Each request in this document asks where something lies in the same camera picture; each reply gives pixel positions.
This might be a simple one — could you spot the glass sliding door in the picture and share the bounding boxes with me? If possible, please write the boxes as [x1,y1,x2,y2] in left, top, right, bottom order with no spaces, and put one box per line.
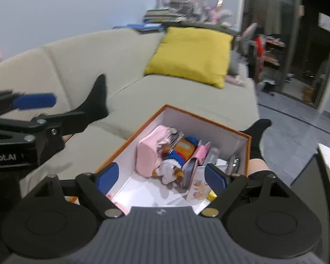
[243,0,330,113]

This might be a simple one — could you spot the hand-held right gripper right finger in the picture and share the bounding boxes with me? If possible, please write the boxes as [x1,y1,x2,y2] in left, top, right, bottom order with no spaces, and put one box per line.
[201,163,290,218]

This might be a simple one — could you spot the person's leg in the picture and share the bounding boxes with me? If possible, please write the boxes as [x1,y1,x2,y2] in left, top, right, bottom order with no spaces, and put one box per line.
[62,74,109,143]
[238,119,273,179]

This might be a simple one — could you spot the pink office chair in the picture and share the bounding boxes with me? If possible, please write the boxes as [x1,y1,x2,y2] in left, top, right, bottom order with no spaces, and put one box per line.
[238,22,260,58]

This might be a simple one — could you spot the small pink cloth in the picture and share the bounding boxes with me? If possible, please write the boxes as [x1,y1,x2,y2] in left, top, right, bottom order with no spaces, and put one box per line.
[225,75,248,87]

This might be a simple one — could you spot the pile of pink toys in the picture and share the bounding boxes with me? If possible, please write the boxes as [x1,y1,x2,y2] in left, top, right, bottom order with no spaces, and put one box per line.
[206,5,234,25]

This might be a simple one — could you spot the white top coffee table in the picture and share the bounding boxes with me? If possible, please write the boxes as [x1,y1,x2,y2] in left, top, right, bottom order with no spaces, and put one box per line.
[290,142,330,264]

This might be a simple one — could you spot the red cloth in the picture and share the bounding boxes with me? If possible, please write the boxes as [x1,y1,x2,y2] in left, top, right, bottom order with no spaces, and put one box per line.
[253,37,264,75]

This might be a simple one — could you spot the houndstooth cushion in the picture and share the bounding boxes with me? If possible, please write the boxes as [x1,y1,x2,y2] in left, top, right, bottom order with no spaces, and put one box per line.
[228,52,241,76]

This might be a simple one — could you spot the beige sofa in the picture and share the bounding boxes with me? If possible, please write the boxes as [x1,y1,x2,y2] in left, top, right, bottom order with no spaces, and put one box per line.
[0,27,260,198]

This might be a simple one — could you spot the plush doll with blue collar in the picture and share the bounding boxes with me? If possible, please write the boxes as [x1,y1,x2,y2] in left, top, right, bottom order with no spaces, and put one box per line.
[152,136,200,186]

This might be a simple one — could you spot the brown boots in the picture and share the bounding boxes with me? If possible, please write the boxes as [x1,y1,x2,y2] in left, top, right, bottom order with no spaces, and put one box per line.
[302,85,317,103]

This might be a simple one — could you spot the person's left leg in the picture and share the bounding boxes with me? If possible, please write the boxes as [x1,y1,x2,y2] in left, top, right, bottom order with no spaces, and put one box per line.
[62,74,109,143]

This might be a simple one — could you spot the stack of books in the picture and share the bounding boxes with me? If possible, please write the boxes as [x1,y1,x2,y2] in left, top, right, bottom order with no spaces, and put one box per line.
[143,8,187,24]

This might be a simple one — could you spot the pink case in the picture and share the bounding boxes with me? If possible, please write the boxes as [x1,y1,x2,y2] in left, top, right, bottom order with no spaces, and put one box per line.
[181,141,212,190]

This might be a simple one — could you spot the person's right leg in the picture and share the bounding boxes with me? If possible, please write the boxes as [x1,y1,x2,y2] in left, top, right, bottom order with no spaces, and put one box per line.
[238,119,273,179]

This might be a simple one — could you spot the black metal rack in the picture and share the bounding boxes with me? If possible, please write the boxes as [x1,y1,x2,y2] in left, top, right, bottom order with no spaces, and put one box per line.
[253,34,286,88]

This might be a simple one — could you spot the orange cardboard box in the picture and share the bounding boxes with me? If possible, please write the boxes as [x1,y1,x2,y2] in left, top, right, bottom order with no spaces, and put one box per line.
[67,104,253,215]

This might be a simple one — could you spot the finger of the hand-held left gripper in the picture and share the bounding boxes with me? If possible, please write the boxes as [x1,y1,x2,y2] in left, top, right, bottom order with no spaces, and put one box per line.
[0,110,86,167]
[0,89,57,117]

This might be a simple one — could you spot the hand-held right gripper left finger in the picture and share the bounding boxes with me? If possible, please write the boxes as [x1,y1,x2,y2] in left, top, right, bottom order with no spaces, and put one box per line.
[33,162,125,219]

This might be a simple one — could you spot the blue book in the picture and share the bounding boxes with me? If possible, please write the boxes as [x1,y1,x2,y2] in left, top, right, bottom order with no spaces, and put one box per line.
[113,23,165,32]

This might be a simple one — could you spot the pale pink pouch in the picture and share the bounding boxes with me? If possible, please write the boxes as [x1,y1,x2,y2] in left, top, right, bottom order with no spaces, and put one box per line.
[136,125,171,178]

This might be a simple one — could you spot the yellow pillow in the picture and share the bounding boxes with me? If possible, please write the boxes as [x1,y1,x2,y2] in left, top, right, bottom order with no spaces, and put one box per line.
[144,27,234,89]

